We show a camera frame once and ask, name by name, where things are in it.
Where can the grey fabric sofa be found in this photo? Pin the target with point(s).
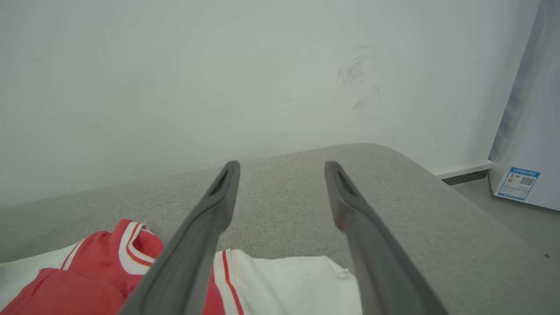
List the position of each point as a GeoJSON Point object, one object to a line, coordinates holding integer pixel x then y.
{"type": "Point", "coordinates": [284, 210]}

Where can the white appliance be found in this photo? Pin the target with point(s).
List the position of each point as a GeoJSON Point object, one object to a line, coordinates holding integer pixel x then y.
{"type": "Point", "coordinates": [538, 109]}

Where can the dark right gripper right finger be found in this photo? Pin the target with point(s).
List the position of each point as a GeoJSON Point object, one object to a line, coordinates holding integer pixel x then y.
{"type": "Point", "coordinates": [380, 271]}

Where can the red and white jersey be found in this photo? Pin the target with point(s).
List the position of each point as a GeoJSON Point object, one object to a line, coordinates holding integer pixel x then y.
{"type": "Point", "coordinates": [96, 267]}

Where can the white baseboard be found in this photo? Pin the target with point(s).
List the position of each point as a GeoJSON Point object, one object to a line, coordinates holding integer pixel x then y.
{"type": "Point", "coordinates": [463, 169]}

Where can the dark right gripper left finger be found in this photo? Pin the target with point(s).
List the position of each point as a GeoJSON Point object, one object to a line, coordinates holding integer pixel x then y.
{"type": "Point", "coordinates": [188, 271]}

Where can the blue energy label sticker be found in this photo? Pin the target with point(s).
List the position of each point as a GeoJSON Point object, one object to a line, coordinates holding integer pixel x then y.
{"type": "Point", "coordinates": [519, 183]}

